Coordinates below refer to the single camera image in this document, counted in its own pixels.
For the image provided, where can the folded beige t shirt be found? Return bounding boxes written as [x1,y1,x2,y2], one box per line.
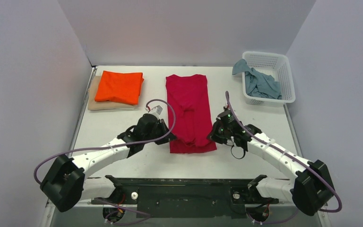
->
[87,76,136,111]

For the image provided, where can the folded orange t shirt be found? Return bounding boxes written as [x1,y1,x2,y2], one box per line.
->
[95,70,144,105]

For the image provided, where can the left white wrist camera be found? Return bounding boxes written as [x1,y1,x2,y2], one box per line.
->
[146,105,163,118]

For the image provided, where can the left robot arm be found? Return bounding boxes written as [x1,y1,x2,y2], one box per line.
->
[40,113,176,212]

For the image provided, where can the red t shirt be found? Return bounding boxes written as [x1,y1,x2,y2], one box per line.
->
[165,74,217,154]

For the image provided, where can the white plastic basket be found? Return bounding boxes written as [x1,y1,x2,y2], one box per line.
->
[242,51,296,105]

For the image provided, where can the grey-blue t shirt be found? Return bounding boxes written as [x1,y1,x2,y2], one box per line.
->
[232,59,282,100]

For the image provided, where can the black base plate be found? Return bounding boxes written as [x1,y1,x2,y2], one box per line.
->
[101,176,282,218]

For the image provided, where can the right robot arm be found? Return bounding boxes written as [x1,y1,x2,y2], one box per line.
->
[208,108,335,216]

